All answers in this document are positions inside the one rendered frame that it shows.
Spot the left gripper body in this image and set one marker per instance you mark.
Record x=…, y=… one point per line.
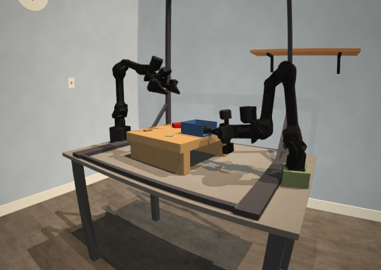
x=226, y=115

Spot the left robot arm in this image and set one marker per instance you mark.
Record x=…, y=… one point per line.
x=263, y=128

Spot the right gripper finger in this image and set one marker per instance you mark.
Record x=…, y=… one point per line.
x=174, y=88
x=158, y=88

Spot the blue open tray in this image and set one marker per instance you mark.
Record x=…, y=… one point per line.
x=195, y=127

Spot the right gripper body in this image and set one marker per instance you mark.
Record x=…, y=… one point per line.
x=163, y=82

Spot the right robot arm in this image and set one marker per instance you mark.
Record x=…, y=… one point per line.
x=119, y=72

